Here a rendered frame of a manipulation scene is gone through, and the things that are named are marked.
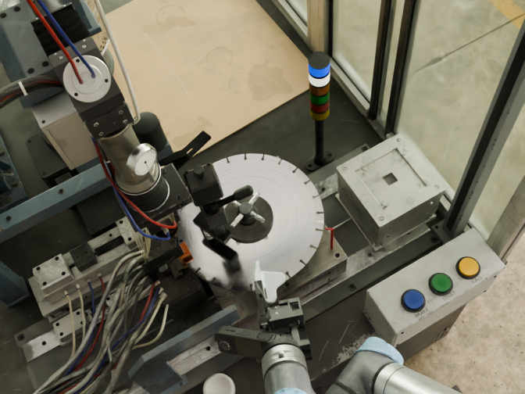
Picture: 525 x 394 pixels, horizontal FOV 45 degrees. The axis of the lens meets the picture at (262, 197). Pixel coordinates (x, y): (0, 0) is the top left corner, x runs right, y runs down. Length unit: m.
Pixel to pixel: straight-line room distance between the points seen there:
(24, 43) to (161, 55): 0.99
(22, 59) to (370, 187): 0.83
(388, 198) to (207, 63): 0.72
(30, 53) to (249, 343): 0.60
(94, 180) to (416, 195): 0.71
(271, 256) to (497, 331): 1.18
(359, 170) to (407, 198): 0.13
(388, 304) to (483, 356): 0.99
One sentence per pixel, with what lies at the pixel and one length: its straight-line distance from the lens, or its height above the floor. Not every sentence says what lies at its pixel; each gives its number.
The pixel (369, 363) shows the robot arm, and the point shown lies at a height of 1.12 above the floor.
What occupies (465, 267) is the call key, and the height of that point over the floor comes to 0.91.
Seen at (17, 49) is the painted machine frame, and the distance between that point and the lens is 1.00.
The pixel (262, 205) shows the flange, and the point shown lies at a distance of 1.40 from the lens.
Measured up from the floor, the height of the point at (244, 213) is 1.00.
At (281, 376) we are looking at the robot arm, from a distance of 1.06.
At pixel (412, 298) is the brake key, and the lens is 1.38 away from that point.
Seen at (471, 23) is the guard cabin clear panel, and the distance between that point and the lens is 1.21.
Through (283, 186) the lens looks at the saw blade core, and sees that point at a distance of 1.43.
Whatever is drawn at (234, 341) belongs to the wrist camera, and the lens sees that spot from 1.18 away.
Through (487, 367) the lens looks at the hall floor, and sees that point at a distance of 2.32.
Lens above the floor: 2.21
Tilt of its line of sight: 62 degrees down
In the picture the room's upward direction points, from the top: 11 degrees counter-clockwise
